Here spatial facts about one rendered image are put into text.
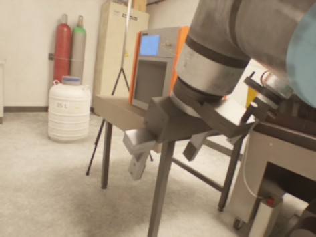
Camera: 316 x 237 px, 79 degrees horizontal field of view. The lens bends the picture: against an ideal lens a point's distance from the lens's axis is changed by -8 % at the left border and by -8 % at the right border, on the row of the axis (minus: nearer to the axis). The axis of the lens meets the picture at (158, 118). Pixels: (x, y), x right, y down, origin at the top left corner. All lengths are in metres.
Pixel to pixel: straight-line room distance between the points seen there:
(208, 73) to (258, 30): 0.09
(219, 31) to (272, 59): 0.08
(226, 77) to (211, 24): 0.06
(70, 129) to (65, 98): 0.34
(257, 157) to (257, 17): 1.13
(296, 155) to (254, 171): 0.26
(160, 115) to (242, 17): 0.16
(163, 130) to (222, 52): 0.13
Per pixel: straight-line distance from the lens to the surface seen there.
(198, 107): 0.28
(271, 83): 0.65
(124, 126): 1.09
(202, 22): 0.26
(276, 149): 1.23
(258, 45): 0.19
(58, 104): 2.38
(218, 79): 0.26
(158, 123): 0.29
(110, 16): 3.75
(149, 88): 1.06
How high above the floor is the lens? 0.92
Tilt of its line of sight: 13 degrees down
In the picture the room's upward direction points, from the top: 9 degrees clockwise
